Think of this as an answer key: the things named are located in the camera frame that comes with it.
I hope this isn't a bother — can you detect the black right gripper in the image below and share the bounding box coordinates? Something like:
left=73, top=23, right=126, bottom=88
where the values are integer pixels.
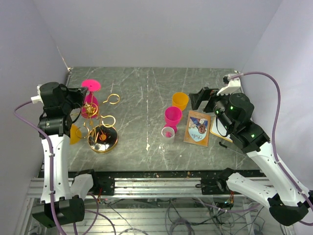
left=189, top=86, right=235, bottom=132

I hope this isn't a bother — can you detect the yellow wine glass front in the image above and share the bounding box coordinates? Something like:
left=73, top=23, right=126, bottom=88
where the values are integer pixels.
left=172, top=92, right=189, bottom=111

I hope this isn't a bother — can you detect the yellow wine glass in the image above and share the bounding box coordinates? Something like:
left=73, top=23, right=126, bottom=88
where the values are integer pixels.
left=70, top=124, right=82, bottom=145
left=172, top=92, right=189, bottom=111

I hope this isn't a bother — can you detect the pink wine glass back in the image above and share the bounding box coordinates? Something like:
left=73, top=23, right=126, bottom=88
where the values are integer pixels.
left=82, top=79, right=101, bottom=108

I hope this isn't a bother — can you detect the pink wine glass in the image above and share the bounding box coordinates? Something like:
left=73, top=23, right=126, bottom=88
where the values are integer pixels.
left=164, top=106, right=182, bottom=133
left=82, top=79, right=101, bottom=108

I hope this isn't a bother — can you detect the pink wine glass front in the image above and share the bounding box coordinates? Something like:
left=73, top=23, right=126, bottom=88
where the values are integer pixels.
left=164, top=106, right=182, bottom=133

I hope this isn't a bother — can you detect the clear wine glass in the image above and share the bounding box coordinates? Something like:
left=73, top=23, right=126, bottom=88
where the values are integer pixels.
left=161, top=126, right=175, bottom=144

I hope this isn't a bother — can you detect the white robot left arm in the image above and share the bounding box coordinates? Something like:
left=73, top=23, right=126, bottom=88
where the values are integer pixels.
left=31, top=82, right=100, bottom=228

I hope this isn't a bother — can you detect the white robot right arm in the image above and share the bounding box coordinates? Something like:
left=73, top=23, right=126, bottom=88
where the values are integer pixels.
left=189, top=87, right=313, bottom=226

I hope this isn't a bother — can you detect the wooden picture card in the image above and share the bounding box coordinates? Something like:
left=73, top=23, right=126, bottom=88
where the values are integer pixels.
left=183, top=110, right=211, bottom=147

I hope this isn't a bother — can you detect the white board yellow frame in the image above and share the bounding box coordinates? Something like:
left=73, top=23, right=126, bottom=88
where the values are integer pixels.
left=210, top=117, right=233, bottom=142

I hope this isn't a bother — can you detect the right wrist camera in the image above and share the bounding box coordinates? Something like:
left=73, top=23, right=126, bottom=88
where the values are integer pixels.
left=217, top=73, right=241, bottom=95

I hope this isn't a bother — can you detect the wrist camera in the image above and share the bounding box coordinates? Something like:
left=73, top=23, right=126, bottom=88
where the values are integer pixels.
left=217, top=73, right=241, bottom=95
left=30, top=85, right=43, bottom=103

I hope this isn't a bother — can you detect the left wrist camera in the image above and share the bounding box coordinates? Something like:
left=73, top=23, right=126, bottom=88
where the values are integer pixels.
left=30, top=85, right=43, bottom=103

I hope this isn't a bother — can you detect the gold wire glass rack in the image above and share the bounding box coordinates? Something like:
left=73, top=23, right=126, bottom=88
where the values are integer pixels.
left=75, top=103, right=118, bottom=153

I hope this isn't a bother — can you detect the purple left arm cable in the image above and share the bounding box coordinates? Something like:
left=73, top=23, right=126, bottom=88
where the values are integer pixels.
left=13, top=100, right=115, bottom=235

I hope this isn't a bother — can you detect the aluminium mounting rail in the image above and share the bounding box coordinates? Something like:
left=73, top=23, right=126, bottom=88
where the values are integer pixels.
left=26, top=176, right=284, bottom=199

